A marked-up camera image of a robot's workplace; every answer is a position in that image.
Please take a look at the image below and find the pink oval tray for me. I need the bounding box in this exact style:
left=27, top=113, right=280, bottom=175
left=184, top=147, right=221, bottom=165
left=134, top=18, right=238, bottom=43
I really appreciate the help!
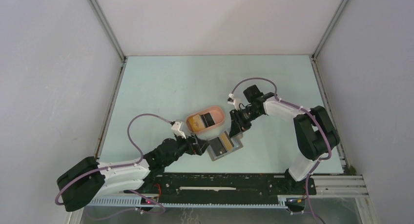
left=185, top=105, right=226, bottom=134

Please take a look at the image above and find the right controller board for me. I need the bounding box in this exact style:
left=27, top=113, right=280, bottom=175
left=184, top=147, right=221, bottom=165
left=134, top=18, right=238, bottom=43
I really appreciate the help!
left=286, top=199, right=306, bottom=206

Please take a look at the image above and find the yellow credit card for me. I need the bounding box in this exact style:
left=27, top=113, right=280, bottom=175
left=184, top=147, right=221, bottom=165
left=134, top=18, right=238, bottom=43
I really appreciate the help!
left=188, top=115, right=205, bottom=132

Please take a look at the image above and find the grey card holder wallet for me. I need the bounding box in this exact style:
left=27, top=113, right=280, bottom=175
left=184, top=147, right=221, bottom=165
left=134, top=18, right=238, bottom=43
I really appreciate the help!
left=207, top=131, right=243, bottom=161

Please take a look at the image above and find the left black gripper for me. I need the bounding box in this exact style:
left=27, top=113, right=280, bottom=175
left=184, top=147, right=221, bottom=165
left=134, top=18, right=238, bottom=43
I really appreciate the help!
left=164, top=130, right=210, bottom=166

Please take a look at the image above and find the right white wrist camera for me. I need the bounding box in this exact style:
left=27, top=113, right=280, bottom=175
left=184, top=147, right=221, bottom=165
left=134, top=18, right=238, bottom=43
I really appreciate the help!
left=227, top=93, right=241, bottom=110

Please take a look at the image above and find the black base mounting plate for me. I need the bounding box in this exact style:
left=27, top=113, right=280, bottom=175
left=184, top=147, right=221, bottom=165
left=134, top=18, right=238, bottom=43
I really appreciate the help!
left=137, top=173, right=317, bottom=205

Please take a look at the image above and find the white cable duct strip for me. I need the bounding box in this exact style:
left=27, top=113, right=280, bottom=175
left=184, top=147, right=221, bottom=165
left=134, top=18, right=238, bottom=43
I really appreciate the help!
left=84, top=196, right=289, bottom=209

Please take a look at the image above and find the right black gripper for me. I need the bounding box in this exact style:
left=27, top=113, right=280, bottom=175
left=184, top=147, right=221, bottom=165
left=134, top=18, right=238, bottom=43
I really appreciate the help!
left=229, top=106, right=262, bottom=138

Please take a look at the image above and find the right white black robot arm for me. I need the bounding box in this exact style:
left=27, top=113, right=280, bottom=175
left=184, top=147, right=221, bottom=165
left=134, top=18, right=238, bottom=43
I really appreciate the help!
left=228, top=85, right=340, bottom=194

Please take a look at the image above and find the left controller board red led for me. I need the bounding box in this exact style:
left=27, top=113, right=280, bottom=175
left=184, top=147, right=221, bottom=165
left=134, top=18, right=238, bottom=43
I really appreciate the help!
left=140, top=197, right=158, bottom=205

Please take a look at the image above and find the aluminium frame rail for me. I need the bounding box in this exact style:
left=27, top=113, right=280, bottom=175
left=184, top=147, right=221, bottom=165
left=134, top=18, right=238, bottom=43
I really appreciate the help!
left=154, top=173, right=368, bottom=198

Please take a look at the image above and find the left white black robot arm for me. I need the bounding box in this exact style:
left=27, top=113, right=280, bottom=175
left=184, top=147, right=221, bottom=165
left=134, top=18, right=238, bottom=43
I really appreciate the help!
left=56, top=135, right=210, bottom=212

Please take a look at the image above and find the black credit card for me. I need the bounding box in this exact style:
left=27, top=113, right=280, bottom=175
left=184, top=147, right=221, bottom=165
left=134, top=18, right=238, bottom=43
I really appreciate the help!
left=201, top=112, right=215, bottom=128

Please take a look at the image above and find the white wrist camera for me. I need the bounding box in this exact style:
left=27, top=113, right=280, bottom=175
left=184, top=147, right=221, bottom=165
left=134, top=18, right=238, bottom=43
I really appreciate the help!
left=171, top=120, right=187, bottom=139
left=227, top=93, right=241, bottom=110

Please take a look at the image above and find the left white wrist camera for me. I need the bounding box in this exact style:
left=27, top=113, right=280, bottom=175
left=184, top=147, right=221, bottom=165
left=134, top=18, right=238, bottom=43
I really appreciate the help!
left=171, top=120, right=187, bottom=139

